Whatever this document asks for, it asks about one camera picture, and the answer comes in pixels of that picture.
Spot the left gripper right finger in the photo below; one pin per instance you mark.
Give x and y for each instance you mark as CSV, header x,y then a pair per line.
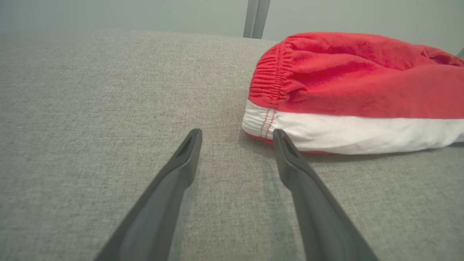
x,y
315,217

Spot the grey fabric sofa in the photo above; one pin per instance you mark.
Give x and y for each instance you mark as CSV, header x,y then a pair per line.
x,y
108,108

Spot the grey partition frame post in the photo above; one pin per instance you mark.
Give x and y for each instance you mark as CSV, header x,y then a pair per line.
x,y
256,18

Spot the red jersey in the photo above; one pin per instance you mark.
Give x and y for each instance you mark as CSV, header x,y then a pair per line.
x,y
344,83

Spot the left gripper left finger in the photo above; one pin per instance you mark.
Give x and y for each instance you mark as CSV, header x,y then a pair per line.
x,y
163,203

